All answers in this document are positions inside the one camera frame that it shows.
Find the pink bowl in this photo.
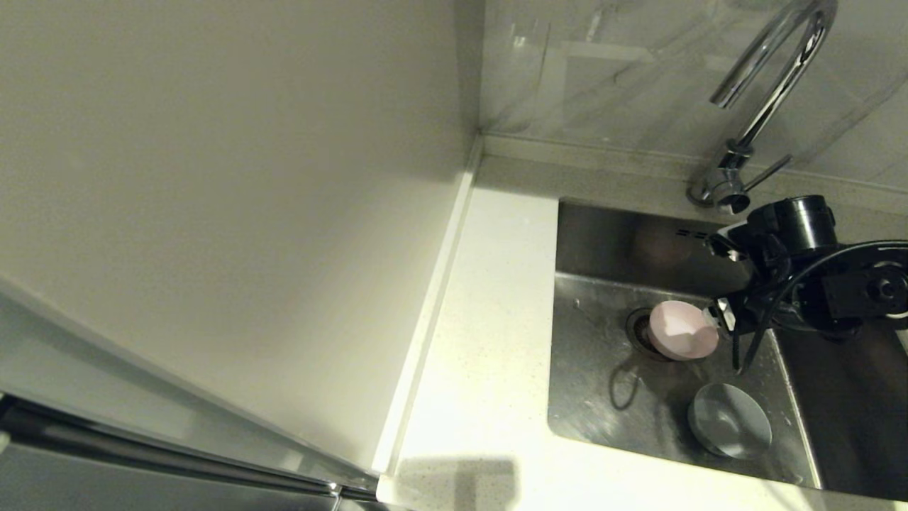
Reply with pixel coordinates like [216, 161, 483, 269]
[646, 300, 721, 362]

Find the chrome gooseneck faucet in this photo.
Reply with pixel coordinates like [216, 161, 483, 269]
[687, 0, 839, 216]

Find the stainless steel sink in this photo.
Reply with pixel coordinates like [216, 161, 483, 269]
[546, 199, 908, 502]

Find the round metal drain strainer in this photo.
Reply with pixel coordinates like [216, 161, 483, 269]
[625, 307, 668, 362]

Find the white edge trim strip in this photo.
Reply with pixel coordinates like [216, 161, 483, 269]
[370, 135, 485, 476]

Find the tall white cabinet panel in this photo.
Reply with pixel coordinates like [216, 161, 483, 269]
[0, 0, 483, 475]

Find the grey glossy appliance door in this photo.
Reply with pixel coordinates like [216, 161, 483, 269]
[0, 284, 380, 511]

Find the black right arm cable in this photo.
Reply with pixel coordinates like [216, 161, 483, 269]
[731, 240, 908, 375]

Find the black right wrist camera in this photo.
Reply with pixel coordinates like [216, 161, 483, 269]
[706, 224, 754, 265]

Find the steel appliance handle bar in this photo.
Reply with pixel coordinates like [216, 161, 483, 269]
[0, 396, 378, 503]

